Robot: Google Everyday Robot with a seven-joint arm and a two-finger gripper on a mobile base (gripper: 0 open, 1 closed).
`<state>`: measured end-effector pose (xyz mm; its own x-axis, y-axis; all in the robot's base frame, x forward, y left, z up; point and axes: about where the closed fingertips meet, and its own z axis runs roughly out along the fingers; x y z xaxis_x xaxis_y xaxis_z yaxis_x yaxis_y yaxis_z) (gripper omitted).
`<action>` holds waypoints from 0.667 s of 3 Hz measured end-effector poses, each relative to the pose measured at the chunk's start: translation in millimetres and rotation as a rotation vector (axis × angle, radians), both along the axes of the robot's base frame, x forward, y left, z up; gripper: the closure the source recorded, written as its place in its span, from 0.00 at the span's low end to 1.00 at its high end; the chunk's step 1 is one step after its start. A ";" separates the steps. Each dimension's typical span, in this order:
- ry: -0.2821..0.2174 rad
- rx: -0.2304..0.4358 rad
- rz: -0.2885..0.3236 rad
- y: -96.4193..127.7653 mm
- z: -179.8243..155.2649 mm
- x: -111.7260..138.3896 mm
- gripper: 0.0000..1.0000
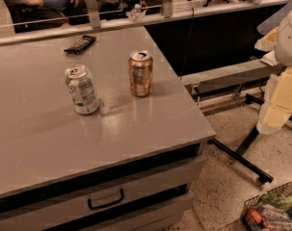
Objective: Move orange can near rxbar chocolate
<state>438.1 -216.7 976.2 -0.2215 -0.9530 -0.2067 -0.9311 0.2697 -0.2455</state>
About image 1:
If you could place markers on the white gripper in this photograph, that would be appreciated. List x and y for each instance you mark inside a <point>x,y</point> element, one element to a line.
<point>289,38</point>

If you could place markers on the orange soda can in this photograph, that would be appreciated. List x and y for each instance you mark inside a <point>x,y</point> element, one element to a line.
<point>140,67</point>

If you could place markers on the black rxbar chocolate bar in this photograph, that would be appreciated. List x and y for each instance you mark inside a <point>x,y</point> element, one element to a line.
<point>81,45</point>

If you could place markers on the white green soda can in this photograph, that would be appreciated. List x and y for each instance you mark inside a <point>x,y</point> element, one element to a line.
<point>79,82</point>

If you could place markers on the white packet on shelf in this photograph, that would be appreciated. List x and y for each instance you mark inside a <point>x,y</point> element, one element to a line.
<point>270,58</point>

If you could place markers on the black metal floor stand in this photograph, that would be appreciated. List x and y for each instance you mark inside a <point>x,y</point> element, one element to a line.
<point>237,155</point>

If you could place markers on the crumpled plastic water bottle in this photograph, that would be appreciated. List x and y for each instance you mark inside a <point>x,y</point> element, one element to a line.
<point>136,14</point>

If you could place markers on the person in blue shirt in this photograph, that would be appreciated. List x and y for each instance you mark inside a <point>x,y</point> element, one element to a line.
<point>46,14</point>

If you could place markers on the wire basket with groceries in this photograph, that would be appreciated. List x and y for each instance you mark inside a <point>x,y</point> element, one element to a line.
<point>270,211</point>

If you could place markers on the grey drawer with black handle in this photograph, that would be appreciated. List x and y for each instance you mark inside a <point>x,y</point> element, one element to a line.
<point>145,201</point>

